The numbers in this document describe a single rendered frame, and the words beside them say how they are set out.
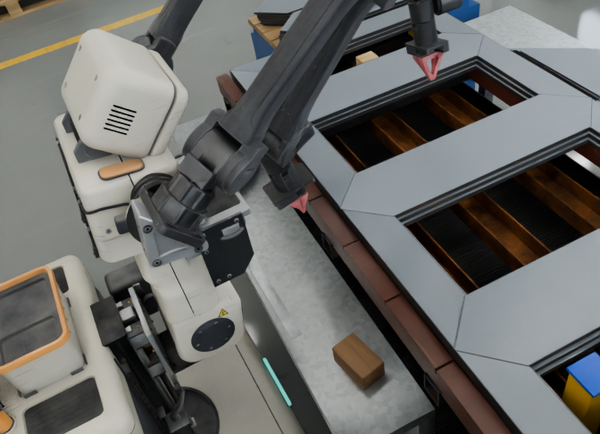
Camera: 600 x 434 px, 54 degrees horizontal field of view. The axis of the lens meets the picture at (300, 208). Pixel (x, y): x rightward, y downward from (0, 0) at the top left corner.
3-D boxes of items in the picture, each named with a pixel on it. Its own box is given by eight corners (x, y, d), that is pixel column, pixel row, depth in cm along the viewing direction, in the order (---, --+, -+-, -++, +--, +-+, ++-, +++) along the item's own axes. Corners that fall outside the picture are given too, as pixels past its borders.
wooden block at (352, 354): (333, 360, 130) (331, 347, 126) (354, 344, 132) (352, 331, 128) (364, 391, 123) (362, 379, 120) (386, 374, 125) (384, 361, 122)
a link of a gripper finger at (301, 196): (279, 213, 136) (263, 187, 129) (305, 196, 137) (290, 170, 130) (292, 231, 131) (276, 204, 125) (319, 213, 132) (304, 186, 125)
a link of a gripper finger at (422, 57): (433, 71, 156) (427, 37, 151) (448, 77, 150) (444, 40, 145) (411, 80, 155) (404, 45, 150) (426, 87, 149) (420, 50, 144)
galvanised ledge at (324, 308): (224, 115, 211) (222, 108, 209) (435, 416, 120) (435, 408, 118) (171, 136, 207) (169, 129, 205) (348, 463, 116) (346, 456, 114)
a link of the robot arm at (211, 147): (170, 175, 93) (195, 197, 92) (208, 123, 91) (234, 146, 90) (195, 174, 102) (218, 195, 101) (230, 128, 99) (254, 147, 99)
